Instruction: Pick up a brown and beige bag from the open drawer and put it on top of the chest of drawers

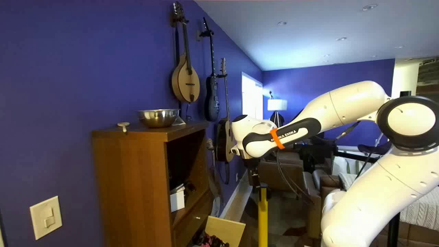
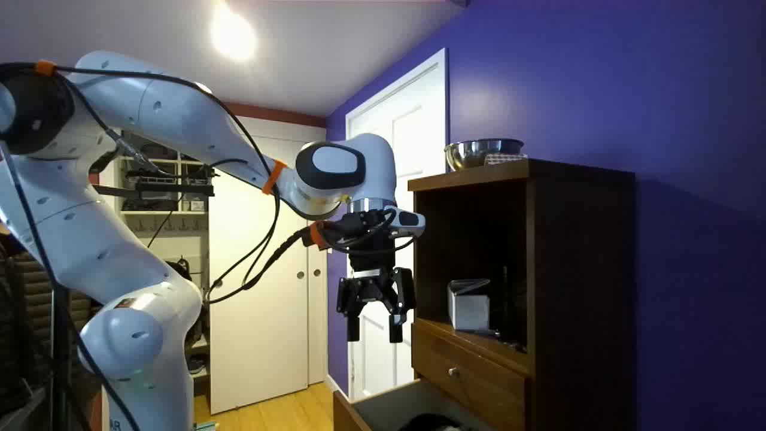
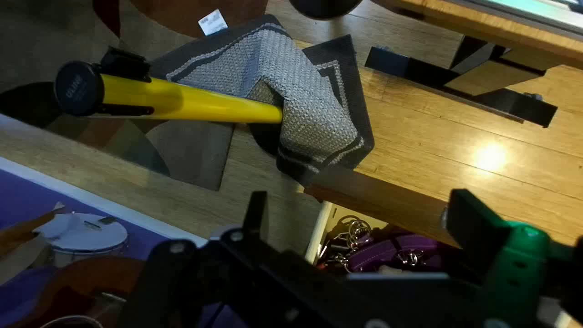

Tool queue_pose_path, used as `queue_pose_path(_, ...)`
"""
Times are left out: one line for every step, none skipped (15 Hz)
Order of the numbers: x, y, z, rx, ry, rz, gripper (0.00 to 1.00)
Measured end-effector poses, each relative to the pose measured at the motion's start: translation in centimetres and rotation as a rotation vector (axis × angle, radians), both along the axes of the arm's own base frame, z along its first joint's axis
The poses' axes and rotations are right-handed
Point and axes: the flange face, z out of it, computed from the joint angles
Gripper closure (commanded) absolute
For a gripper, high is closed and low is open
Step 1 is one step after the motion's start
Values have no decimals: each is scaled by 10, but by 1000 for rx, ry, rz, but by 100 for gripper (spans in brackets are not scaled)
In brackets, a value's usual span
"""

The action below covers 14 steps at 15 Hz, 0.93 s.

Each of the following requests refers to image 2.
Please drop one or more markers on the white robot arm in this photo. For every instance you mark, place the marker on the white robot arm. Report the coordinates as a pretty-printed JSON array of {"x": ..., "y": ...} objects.
[{"x": 60, "y": 119}]

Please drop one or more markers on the open wooden drawer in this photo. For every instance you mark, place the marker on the open wooden drawer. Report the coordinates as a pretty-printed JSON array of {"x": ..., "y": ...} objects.
[{"x": 408, "y": 407}]

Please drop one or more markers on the white closet doors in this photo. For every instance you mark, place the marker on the white closet doors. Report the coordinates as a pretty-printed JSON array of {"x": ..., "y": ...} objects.
[{"x": 264, "y": 340}]

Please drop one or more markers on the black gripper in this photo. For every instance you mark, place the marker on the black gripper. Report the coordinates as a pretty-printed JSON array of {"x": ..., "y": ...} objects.
[{"x": 376, "y": 279}]

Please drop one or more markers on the wall shelf with electronics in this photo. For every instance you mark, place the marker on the wall shelf with electronics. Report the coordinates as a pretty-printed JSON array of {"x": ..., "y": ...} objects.
[{"x": 164, "y": 179}]

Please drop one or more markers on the brown wooden chest cabinet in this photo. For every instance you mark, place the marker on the brown wooden chest cabinet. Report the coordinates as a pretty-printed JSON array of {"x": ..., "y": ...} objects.
[{"x": 558, "y": 248}]

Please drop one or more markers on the white box on shelf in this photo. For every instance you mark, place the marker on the white box on shelf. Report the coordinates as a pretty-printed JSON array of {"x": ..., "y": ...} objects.
[{"x": 468, "y": 303}]

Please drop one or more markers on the silver metal bowl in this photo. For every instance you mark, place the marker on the silver metal bowl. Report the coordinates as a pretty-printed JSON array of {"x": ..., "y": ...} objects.
[{"x": 481, "y": 152}]

